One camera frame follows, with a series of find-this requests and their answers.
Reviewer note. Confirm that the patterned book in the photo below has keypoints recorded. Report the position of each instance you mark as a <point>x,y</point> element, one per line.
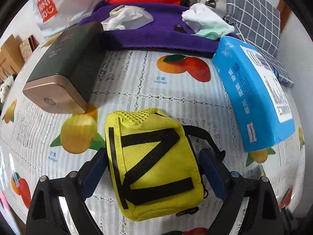
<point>27,47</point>

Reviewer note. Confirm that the brown wooden door frame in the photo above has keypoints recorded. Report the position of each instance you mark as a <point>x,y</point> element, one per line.
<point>285,13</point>

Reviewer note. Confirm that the green tissue pack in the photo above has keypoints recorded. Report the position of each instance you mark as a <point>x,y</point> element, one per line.
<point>117,9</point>

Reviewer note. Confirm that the yellow pouch with black straps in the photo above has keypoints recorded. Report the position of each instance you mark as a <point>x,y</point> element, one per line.
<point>153,165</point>

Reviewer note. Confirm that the white and mint glove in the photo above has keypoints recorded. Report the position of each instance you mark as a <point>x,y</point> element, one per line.
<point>206,23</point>

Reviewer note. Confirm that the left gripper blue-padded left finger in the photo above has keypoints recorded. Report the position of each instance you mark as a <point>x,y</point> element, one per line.
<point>45,214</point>

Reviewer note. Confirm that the blue tissue box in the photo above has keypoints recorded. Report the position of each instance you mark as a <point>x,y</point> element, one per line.
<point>262,111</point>

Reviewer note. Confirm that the wooden bed headboard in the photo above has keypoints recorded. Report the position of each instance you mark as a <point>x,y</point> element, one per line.
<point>11,59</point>

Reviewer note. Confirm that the purple towel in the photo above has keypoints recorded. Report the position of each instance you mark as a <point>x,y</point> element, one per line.
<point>167,31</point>

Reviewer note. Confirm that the white Miniso plastic bag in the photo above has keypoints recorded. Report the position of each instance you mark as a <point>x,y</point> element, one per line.
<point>53,16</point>

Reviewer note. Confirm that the colourful bedding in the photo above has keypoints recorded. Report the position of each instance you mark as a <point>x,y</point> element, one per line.
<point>5,89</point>

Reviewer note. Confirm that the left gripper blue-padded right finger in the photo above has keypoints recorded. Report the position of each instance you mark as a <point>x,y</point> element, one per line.
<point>262,214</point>

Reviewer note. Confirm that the clear fruit-print pouch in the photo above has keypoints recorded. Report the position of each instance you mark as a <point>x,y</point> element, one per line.
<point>129,18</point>

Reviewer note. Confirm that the grey checked cushion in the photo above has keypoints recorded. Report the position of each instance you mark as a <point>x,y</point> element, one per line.
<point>258,23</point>

